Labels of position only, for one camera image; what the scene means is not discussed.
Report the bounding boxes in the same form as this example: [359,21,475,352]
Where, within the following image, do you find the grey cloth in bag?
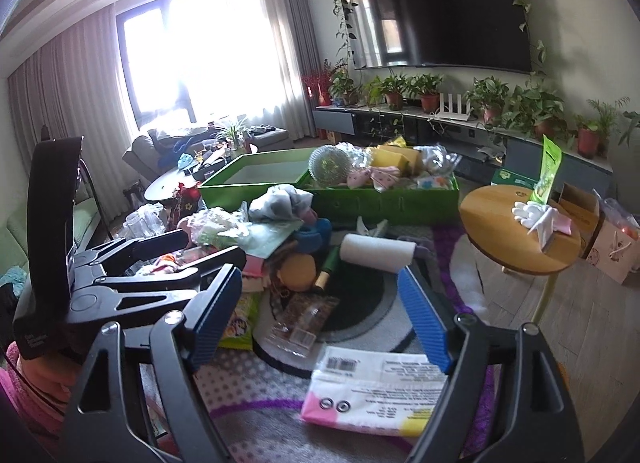
[248,184,314,222]

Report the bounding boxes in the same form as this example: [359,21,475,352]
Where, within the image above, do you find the green gold bottle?
[314,245,341,292]

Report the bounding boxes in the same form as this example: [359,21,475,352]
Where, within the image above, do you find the white paper roll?
[340,233,416,273]

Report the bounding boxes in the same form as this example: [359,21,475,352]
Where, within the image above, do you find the green standing pouch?
[529,135,563,204]

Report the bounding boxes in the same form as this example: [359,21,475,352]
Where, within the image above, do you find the red gift bag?
[166,183,201,231]

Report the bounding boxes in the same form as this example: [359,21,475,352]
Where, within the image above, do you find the clear packet brown contents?
[266,293,340,358]

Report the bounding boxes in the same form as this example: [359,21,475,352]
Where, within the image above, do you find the round wooden side table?
[458,184,584,323]

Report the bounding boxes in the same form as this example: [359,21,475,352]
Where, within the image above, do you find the empty green tray box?
[198,144,329,214]

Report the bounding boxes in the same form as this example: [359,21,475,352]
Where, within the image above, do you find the filled green tray box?
[296,142,459,226]

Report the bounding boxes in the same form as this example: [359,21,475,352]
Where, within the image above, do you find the person's left hand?
[16,353,80,420]

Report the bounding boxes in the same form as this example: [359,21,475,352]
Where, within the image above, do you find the dark oval coffee table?
[144,144,258,203]

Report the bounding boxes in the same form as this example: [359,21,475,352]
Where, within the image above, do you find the pink white tissue pack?
[300,346,447,438]

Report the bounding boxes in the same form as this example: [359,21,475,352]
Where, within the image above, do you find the large wall television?
[340,0,532,73]

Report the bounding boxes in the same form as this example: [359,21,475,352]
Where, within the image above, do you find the green snack bag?
[219,293,262,350]

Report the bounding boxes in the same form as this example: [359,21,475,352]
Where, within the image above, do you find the bagged sponges pack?
[186,208,250,249]

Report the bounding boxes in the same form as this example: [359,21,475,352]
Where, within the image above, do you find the tv console cabinet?
[311,103,615,195]

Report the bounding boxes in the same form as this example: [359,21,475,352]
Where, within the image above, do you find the silver scrub ball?
[308,145,352,187]

